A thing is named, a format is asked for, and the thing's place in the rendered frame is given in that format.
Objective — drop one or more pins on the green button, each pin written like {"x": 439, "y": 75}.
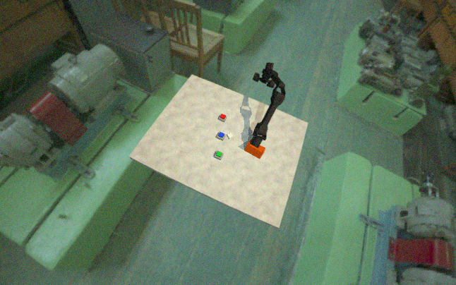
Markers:
{"x": 218, "y": 155}

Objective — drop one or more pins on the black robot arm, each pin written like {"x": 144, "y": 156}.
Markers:
{"x": 260, "y": 131}

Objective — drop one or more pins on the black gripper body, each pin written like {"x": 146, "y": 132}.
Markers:
{"x": 256, "y": 77}

